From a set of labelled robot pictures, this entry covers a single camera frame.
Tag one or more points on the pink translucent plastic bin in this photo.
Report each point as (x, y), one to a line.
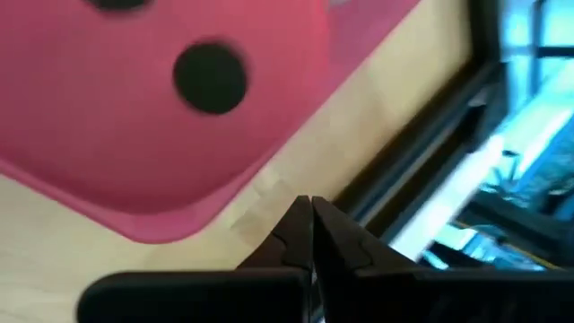
(359, 27)

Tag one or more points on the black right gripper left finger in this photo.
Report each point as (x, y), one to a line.
(251, 296)

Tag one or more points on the large red plush die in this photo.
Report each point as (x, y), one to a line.
(112, 112)

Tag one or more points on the black aluminium table frame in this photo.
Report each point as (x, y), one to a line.
(417, 148)

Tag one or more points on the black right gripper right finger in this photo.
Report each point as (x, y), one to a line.
(403, 296)

